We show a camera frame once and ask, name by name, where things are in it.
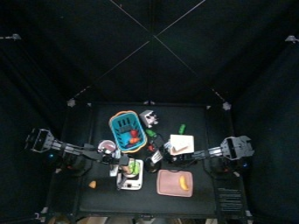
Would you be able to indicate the grey toy frying pan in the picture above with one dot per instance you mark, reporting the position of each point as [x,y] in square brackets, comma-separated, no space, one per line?
[133,174]

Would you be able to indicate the orange toy vegetable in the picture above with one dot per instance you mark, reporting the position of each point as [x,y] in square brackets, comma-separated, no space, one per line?
[133,140]

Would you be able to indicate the pink cutting board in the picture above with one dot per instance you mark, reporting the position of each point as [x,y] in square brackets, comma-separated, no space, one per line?
[169,183]

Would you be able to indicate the green toy leafy vegetable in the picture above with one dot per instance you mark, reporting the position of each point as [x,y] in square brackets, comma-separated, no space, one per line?
[135,168]

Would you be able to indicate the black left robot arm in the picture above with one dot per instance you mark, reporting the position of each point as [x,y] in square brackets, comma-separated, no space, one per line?
[61,145]

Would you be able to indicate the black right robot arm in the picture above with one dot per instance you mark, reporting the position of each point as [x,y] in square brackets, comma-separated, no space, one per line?
[209,152]

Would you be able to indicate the white square plate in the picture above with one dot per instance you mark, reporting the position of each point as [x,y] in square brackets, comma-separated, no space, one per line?
[183,140]

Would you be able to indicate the pink toy bowl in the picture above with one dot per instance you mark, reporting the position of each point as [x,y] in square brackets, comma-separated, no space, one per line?
[106,145]

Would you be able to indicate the red toy vegetable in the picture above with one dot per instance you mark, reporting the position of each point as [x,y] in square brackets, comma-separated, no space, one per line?
[133,133]

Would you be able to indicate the grey frame corner bracket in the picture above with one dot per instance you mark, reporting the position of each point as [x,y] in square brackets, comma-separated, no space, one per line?
[148,102]
[291,38]
[70,102]
[13,37]
[225,106]

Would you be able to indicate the grey white toy animal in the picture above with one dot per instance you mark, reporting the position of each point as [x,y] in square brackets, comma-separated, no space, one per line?
[148,118]

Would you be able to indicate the grey toy fork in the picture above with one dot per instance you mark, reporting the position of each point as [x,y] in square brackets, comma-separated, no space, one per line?
[167,145]

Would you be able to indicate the tan toy food piece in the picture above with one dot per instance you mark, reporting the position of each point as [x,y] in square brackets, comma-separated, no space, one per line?
[127,171]

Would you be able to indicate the small green toy pepper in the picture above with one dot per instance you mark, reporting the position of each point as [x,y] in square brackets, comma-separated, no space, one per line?
[151,133]

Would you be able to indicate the small red toy fruit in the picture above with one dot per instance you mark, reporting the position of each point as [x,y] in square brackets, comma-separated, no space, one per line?
[151,148]

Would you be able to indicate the green toy cucumber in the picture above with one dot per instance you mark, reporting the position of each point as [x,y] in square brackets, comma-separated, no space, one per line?
[181,129]

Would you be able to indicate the yellow toy banana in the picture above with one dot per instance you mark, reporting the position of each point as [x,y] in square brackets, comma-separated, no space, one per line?
[184,183]

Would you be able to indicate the orange toy cheese wedge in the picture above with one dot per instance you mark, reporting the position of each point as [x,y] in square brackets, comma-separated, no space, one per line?
[92,184]

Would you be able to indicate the teal basket with orange rim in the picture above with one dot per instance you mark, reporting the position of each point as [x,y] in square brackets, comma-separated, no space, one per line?
[123,137]

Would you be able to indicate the white text label sticker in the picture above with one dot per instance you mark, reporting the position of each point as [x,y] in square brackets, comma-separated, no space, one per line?
[229,198]

